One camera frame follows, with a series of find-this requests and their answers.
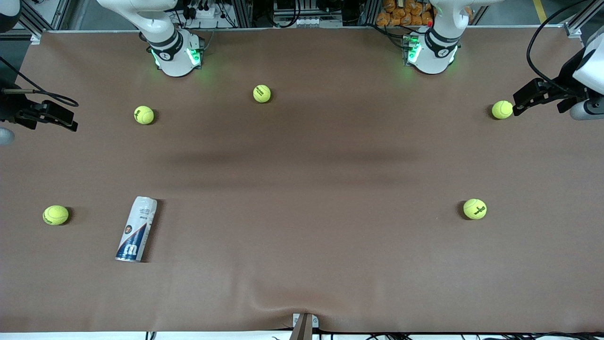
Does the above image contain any white blue tennis ball can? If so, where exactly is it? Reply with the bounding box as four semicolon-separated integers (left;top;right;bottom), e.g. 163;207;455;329
115;196;158;263

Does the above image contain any pile of orange objects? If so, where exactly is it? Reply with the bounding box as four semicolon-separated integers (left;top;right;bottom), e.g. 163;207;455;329
376;0;434;27

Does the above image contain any white power strip with plugs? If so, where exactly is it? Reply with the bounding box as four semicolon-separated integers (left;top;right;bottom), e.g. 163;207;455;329
185;4;223;22

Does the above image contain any brown table cover sheet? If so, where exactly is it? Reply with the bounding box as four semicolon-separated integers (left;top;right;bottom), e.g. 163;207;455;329
0;27;604;333

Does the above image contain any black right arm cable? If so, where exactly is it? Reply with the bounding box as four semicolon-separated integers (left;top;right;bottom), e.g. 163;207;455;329
0;56;80;108

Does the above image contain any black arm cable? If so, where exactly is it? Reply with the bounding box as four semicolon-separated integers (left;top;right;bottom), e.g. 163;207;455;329
527;0;604;95
0;56;80;108

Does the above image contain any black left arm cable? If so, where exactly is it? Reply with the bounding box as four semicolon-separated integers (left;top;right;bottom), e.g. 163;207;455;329
527;0;604;95

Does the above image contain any aluminium frame post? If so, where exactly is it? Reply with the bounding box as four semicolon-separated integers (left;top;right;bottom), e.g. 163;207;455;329
362;0;381;27
235;0;254;28

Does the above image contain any grey bracket with brown post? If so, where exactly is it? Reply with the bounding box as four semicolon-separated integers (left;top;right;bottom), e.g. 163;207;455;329
292;313;319;340

